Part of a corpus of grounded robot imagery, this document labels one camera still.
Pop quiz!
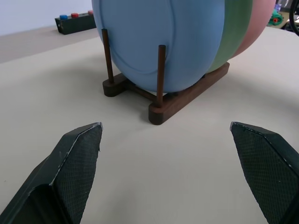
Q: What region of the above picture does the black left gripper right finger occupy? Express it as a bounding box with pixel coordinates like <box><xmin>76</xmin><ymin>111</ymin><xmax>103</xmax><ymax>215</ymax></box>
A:
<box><xmin>229</xmin><ymin>121</ymin><xmax>299</xmax><ymax>224</ymax></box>

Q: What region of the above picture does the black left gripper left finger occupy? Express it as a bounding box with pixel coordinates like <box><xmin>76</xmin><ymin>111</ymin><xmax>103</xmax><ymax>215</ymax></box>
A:
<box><xmin>0</xmin><ymin>121</ymin><xmax>104</xmax><ymax>224</ymax></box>

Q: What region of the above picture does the green plate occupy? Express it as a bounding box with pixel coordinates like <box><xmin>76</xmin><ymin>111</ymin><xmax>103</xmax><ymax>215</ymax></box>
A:
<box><xmin>205</xmin><ymin>0</ymin><xmax>254</xmax><ymax>74</ymax></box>

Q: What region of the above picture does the pink-red plate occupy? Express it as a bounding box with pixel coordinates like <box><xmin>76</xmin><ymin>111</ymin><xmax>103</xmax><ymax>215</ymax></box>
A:
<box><xmin>233</xmin><ymin>0</ymin><xmax>277</xmax><ymax>59</ymax></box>

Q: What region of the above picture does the blue plate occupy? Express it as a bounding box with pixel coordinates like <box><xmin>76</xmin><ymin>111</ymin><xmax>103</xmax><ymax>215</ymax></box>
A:
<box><xmin>91</xmin><ymin>0</ymin><xmax>226</xmax><ymax>93</ymax></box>

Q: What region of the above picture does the wooden dish rack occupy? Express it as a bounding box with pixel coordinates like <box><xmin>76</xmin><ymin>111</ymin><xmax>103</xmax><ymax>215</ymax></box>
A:
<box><xmin>102</xmin><ymin>28</ymin><xmax>231</xmax><ymax>126</ymax></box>

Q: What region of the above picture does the cream table cover sheet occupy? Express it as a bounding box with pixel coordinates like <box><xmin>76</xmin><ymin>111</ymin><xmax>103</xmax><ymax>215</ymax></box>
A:
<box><xmin>0</xmin><ymin>25</ymin><xmax>299</xmax><ymax>224</ymax></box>

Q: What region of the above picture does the black button box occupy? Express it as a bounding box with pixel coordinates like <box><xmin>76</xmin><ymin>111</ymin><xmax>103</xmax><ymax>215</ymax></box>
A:
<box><xmin>54</xmin><ymin>14</ymin><xmax>98</xmax><ymax>36</ymax></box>

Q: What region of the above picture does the green toy with orange spot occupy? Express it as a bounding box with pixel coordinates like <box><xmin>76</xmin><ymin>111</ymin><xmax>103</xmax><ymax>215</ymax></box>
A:
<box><xmin>268</xmin><ymin>13</ymin><xmax>285</xmax><ymax>27</ymax></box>

